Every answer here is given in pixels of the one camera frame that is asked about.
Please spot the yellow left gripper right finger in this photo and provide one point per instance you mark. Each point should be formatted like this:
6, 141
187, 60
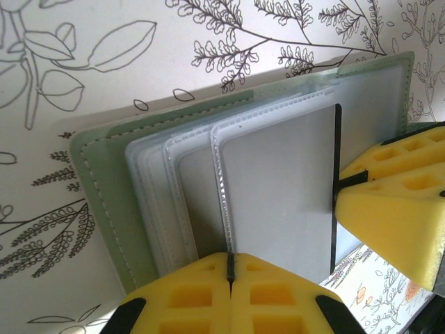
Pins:
278, 313

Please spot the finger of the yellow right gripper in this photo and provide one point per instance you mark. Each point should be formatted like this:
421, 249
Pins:
393, 226
410, 156

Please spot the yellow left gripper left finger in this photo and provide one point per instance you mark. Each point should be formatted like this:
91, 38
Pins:
187, 313

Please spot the black credit card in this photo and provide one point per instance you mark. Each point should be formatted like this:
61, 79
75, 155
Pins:
278, 191

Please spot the green card holder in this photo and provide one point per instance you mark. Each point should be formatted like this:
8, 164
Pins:
104, 174

